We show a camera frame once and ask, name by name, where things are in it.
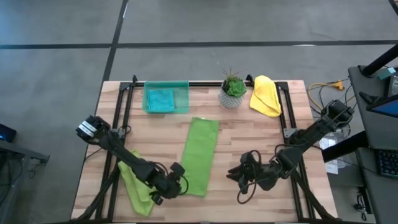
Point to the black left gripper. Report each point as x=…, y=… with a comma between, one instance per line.
x=168, y=185

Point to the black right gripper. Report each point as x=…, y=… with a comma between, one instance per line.
x=262, y=174

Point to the light green microfiber towel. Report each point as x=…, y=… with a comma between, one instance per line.
x=136, y=193

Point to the dark green microfiber towel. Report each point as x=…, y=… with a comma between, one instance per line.
x=200, y=155

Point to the teal translucent plastic bin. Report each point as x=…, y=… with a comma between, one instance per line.
x=182, y=96

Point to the teal microfiber towel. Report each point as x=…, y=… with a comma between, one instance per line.
x=160, y=100

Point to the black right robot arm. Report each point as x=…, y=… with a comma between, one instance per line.
x=311, y=133

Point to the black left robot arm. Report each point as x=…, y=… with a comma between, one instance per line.
x=130, y=158

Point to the yellow microfiber towel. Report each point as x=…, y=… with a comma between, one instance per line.
x=264, y=96

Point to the succulent in patterned pot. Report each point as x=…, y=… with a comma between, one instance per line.
x=233, y=90

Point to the grey side desk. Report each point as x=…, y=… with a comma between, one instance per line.
x=18, y=161

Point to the grey operator desk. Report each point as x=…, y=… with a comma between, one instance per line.
x=382, y=193

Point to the backlit keyboard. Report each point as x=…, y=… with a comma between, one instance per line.
x=388, y=163

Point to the black device with blue light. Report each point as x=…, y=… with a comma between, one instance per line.
x=7, y=133

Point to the blue screen monitor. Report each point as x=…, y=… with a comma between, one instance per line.
x=387, y=108

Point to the small teal box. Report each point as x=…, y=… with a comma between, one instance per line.
x=387, y=74

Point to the black round pole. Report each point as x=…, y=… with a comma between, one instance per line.
x=381, y=60

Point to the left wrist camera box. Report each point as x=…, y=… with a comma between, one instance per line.
x=178, y=168

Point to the grey metal corner bracket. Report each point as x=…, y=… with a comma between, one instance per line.
x=288, y=133

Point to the black aluminium table frame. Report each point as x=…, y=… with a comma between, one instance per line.
x=205, y=84

